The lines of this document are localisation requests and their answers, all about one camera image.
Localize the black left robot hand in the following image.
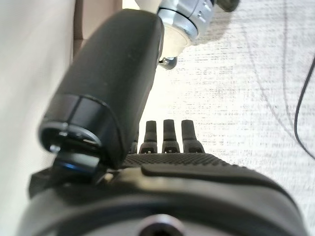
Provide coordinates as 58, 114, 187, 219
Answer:
17, 8, 308, 236

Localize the silver left robot leg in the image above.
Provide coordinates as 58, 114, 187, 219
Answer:
136, 0, 241, 71

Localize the grey streaked rug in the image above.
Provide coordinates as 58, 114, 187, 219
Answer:
137, 0, 315, 236

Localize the tan upholstered bed frame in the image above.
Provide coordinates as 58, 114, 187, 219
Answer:
73, 0, 124, 59

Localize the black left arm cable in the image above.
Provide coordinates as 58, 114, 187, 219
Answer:
293, 56, 315, 158

